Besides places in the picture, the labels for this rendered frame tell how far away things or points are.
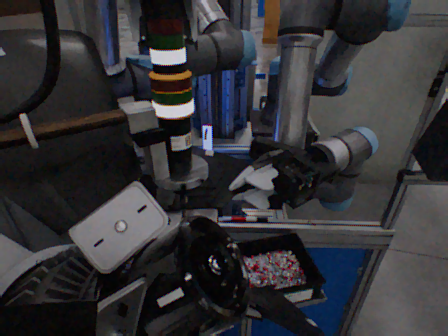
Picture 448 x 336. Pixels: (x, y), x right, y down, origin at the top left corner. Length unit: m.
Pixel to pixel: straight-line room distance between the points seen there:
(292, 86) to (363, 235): 0.54
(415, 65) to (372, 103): 0.34
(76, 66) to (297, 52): 0.42
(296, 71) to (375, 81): 1.76
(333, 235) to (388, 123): 1.71
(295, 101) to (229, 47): 0.18
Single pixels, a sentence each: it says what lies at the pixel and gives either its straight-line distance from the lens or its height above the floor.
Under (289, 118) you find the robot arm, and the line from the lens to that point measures 0.65.
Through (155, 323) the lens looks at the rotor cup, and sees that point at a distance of 0.32.
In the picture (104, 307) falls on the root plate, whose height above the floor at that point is 1.27.
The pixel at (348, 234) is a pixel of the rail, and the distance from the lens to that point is 0.98.
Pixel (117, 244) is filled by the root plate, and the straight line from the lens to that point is 0.34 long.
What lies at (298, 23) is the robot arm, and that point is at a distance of 0.66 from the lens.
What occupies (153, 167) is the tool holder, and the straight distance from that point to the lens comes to 0.33.
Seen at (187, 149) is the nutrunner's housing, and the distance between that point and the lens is 0.33.
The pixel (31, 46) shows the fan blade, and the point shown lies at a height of 1.41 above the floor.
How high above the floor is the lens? 1.48
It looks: 33 degrees down
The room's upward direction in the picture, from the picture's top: straight up
